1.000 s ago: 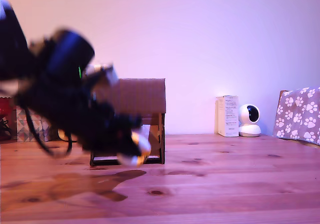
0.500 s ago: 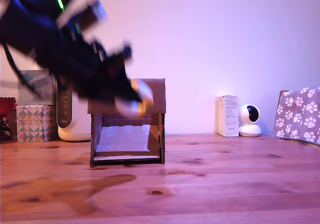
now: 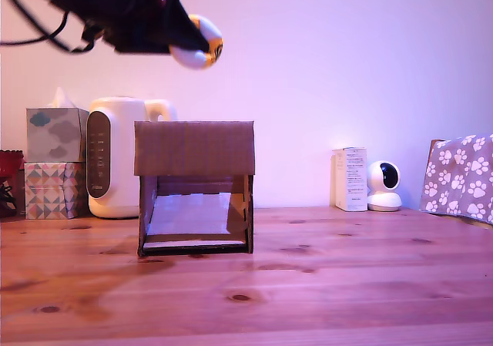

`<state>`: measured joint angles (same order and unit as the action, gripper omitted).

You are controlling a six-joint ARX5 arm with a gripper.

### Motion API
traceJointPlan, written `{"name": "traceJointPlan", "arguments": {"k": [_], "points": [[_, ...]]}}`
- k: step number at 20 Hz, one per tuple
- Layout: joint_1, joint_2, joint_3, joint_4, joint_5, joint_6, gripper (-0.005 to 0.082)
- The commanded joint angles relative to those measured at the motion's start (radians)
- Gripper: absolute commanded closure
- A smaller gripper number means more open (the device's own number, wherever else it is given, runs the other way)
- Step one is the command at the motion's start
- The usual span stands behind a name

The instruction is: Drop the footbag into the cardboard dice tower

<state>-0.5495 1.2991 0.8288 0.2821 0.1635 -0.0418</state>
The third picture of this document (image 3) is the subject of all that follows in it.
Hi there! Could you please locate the yellow and white footbag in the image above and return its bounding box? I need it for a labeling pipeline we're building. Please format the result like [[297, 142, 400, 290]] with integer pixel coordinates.
[[168, 13, 224, 71]]

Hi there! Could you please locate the cardboard dice tower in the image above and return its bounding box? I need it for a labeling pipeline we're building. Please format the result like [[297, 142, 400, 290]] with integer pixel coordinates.
[[133, 119, 256, 257]]

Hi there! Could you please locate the white tissue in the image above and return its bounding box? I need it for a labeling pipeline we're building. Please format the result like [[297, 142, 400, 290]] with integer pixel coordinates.
[[45, 86, 76, 109]]

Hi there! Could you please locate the white electric kettle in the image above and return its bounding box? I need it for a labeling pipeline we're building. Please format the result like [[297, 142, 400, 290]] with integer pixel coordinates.
[[86, 97, 179, 220]]

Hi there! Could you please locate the cloud print tissue box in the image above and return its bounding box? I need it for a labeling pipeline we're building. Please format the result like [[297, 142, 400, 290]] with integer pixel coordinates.
[[25, 107, 91, 164]]

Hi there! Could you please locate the geometric print tissue box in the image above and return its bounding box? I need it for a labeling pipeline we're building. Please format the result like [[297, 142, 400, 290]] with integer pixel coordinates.
[[23, 161, 89, 220]]

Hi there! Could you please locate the red scalloped bowl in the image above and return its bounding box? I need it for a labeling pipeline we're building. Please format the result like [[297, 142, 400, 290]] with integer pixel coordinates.
[[0, 149, 25, 179]]

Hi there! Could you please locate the white printed carton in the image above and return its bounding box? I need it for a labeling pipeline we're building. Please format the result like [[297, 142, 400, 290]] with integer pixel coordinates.
[[331, 147, 368, 213]]

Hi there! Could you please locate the paw print cloth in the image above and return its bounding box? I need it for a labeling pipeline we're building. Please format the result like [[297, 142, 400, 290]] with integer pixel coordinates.
[[419, 133, 493, 226]]

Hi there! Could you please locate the black cable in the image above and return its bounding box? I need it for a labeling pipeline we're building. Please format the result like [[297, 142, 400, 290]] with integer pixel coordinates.
[[0, 11, 70, 47], [2, 0, 96, 55]]

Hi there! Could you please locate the small white round camera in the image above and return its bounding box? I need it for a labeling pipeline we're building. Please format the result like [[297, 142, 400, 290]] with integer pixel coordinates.
[[365, 160, 403, 213]]

